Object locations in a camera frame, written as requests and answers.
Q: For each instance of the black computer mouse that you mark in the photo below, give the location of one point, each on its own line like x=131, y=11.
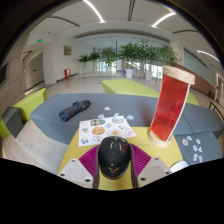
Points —
x=114, y=156

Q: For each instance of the ceiling strip lights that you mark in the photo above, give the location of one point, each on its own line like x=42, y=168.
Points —
x=94, y=10

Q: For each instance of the lime green upholstered seat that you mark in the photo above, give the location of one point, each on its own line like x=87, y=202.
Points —
x=3, y=130
x=130, y=87
x=193, y=99
x=31, y=103

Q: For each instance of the row of potted plants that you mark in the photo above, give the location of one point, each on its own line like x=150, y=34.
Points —
x=133, y=53

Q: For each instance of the small dark grey seat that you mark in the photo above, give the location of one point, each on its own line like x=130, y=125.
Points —
x=12, y=121

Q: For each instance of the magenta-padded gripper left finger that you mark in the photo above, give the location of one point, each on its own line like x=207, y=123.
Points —
x=75, y=171

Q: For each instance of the framed wall plaque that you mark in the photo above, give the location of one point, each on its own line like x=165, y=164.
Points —
x=67, y=50

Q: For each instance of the wooden bench black legs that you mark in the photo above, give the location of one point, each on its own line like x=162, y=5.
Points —
x=216, y=106

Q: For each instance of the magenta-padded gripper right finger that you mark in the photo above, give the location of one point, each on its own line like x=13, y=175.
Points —
x=150, y=171

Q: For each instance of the green exit sign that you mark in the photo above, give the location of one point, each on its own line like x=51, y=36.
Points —
x=40, y=40

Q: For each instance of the red fire extinguisher box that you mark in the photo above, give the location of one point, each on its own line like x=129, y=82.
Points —
x=67, y=73

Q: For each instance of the dark blue folded umbrella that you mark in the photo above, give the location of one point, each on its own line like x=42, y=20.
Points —
x=74, y=110

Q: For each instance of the white sticker sheet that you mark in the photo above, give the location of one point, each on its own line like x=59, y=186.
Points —
x=96, y=131

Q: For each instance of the red acrylic tower wooden ends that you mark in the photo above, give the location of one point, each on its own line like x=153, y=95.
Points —
x=170, y=106

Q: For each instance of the long grey upholstered seat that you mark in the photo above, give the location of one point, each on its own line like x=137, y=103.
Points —
x=56, y=126

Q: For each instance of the small paper sticker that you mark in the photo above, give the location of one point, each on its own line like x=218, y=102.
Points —
x=198, y=141
x=195, y=157
x=106, y=108
x=189, y=137
x=130, y=117
x=195, y=147
x=185, y=142
x=200, y=149
x=200, y=159

